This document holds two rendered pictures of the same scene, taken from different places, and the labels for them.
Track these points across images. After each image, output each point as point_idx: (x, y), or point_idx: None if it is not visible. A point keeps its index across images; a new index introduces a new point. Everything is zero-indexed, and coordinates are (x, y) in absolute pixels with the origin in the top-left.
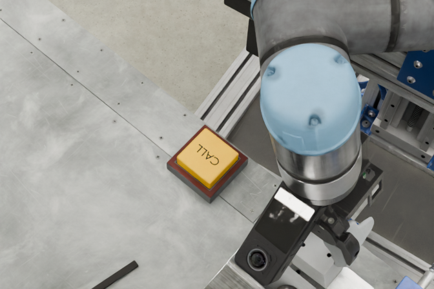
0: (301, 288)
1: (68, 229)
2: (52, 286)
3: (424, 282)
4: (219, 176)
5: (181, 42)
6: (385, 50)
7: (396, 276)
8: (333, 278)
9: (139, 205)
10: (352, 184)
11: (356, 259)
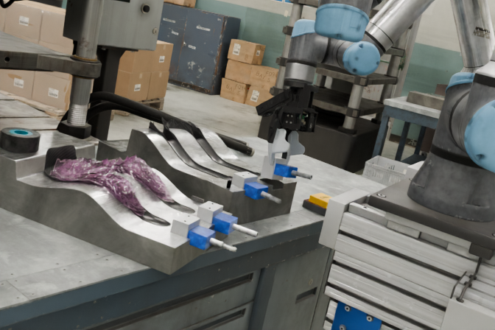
0: (260, 177)
1: None
2: None
3: (265, 192)
4: (314, 200)
5: None
6: (336, 56)
7: (272, 232)
8: (265, 175)
9: (297, 195)
10: (289, 76)
11: (280, 226)
